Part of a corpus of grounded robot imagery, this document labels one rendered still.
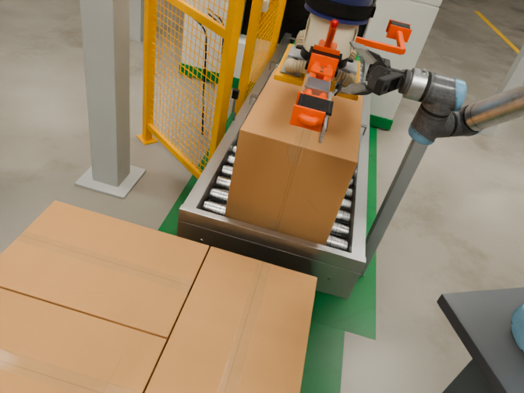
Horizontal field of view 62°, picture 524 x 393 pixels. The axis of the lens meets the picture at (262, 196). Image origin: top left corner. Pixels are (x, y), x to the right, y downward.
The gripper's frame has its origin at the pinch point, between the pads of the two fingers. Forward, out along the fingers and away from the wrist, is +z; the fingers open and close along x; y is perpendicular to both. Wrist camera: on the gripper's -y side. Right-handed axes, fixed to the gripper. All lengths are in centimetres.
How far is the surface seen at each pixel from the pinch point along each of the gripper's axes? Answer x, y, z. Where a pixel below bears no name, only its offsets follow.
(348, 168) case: -29.6, -5.0, -11.9
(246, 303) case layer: -67, -39, 9
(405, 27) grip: 2, 54, -23
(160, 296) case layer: -67, -46, 35
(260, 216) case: -60, -4, 13
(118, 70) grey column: -51, 62, 99
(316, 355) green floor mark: -122, -14, -27
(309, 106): 2.1, -35.5, 6.4
